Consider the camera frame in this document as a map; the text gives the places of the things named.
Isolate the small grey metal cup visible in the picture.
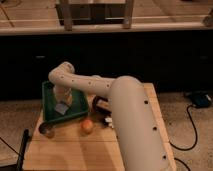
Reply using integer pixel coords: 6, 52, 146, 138
38, 122, 54, 138

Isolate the dark blue floor device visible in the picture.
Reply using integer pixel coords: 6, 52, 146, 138
187, 92, 212, 108

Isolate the black handled knife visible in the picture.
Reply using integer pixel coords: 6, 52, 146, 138
102, 117, 112, 126

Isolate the blue sponge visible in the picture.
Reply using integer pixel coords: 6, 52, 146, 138
55, 102, 69, 115

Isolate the black cable on floor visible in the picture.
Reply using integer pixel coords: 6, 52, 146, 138
168, 103, 201, 171

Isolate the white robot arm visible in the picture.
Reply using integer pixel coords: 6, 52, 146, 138
48, 62, 172, 171

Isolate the black pole left edge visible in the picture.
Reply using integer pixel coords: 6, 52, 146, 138
16, 129, 29, 171

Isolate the wooden frame in background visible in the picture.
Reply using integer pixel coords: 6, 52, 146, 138
54, 0, 134, 31

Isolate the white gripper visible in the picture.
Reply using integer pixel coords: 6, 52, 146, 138
53, 85, 72, 106

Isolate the green plastic tray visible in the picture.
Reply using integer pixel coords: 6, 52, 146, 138
42, 81, 89, 124

